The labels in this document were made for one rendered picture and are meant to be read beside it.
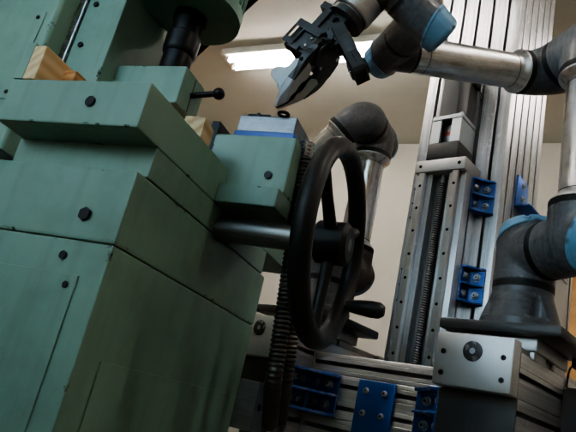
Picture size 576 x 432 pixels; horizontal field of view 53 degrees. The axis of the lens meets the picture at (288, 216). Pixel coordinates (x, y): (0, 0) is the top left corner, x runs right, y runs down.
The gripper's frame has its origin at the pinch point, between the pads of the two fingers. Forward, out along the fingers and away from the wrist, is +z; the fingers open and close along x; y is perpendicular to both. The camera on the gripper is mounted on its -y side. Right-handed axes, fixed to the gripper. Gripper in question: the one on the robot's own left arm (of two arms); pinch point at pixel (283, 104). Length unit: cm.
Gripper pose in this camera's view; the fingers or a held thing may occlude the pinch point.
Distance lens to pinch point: 103.3
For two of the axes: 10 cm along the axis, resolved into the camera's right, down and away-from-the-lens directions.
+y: -6.9, -5.5, 4.6
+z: -6.6, 7.5, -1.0
